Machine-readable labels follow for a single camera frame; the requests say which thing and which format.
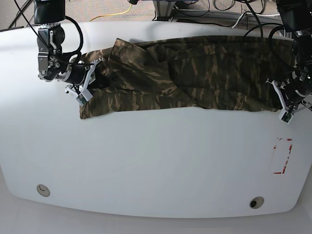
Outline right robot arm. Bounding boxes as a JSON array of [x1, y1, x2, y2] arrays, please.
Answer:
[[34, 0, 109, 105]]

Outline left table grommet hole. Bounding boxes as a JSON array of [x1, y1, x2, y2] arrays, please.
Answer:
[[37, 184, 50, 197]]

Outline right table grommet hole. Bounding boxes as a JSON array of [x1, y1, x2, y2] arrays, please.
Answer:
[[249, 196, 264, 209]]

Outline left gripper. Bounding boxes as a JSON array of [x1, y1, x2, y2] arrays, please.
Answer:
[[266, 78, 312, 117]]

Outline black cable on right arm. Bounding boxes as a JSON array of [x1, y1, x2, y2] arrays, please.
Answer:
[[60, 16, 84, 66]]

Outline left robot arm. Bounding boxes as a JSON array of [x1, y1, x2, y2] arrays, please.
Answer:
[[267, 0, 312, 123]]

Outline camouflage t-shirt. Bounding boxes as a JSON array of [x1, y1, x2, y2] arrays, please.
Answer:
[[79, 36, 294, 119]]

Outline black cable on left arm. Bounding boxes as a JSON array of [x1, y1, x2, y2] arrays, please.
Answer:
[[242, 23, 293, 49]]

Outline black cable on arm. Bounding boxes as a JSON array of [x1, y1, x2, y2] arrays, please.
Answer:
[[242, 23, 293, 49], [60, 16, 84, 66]]

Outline aluminium frame stand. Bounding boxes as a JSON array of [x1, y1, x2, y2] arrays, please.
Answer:
[[152, 0, 282, 33]]

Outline yellow cable on floor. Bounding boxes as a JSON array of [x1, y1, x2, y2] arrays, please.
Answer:
[[89, 3, 134, 22]]

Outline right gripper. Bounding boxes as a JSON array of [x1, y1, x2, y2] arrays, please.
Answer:
[[64, 58, 110, 100]]

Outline white cable on floor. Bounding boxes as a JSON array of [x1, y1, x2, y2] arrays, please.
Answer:
[[231, 12, 247, 29]]

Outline table grommet hole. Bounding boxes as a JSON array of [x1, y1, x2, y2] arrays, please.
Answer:
[[37, 184, 50, 197], [249, 196, 264, 209]]

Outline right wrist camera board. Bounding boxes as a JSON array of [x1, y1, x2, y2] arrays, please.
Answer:
[[76, 95, 89, 106]]

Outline red tape rectangle marking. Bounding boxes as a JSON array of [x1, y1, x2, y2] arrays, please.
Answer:
[[270, 138, 293, 175]]

